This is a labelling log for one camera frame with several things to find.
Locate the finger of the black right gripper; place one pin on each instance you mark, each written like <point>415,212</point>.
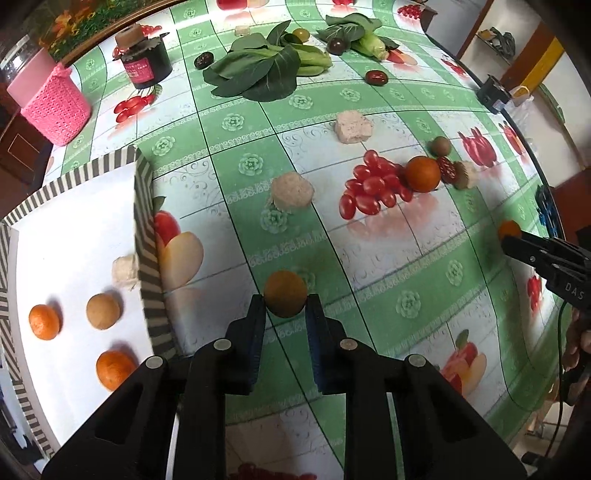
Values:
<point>555,246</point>
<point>522,251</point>

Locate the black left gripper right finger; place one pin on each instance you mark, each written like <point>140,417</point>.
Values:
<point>344,365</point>

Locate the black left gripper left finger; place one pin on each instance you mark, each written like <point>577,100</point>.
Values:
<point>229,365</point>

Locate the beige cake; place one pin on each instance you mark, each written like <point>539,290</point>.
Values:
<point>467,175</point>
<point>124,271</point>
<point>290,192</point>
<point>352,127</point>

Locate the tan round fruit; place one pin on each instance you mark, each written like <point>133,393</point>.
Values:
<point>103,311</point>

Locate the beige cake top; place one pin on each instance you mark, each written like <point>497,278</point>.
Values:
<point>352,127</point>

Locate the red jujube beside kiwi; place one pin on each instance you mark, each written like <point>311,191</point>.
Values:
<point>448,170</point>

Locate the brown kiwi fruit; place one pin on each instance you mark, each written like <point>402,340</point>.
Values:
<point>440,146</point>

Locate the striped white box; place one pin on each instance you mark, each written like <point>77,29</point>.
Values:
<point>57,250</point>

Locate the small black box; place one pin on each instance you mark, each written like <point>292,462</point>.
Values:
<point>493,95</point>

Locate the green fruit tablecloth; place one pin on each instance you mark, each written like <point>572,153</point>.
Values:
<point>425,276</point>

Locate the red jujube on green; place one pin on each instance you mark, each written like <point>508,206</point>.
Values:
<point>376,78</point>

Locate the small bok choy with corn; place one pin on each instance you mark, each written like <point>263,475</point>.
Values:
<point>360,32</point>

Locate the dark plum right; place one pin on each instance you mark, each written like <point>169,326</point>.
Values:
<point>337,46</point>

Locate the dark plum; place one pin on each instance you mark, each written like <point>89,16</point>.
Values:
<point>337,46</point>
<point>203,60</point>

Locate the large bok choy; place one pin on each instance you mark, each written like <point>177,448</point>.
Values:
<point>265,68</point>

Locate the dark plum left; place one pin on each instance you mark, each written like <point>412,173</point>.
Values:
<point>203,60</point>

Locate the black jar with cork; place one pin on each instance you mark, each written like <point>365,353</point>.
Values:
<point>142,52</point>

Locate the pink knitted jar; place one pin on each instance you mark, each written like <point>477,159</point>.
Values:
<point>45,93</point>

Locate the flower garden painting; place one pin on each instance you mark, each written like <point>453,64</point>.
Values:
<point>69,29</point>

